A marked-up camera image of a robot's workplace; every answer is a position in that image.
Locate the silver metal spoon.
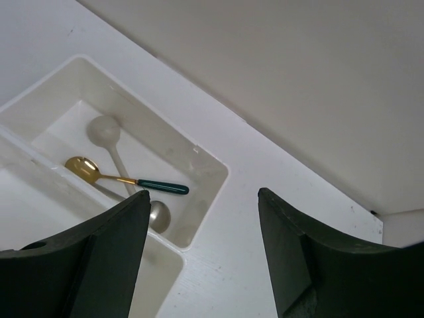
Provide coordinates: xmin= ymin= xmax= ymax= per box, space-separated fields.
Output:
xmin=93 ymin=184 xmax=171 ymax=234

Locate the white far plastic container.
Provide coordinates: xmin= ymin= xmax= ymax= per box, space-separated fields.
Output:
xmin=1 ymin=55 xmax=229 ymax=248

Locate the white ceramic spoon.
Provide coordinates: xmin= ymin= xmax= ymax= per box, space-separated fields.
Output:
xmin=86 ymin=115 xmax=129 ymax=178

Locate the gold spoon green handle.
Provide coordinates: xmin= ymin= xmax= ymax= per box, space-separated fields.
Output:
xmin=64 ymin=156 xmax=189 ymax=195

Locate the white near plastic container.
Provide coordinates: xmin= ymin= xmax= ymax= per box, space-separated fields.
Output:
xmin=1 ymin=138 xmax=183 ymax=317

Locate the white plastic container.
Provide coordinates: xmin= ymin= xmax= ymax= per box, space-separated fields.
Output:
xmin=1 ymin=55 xmax=229 ymax=248
xmin=1 ymin=138 xmax=183 ymax=317

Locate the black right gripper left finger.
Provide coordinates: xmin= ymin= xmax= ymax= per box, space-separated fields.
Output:
xmin=1 ymin=190 xmax=151 ymax=317

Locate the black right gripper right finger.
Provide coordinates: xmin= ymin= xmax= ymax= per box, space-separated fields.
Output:
xmin=258 ymin=187 xmax=423 ymax=317

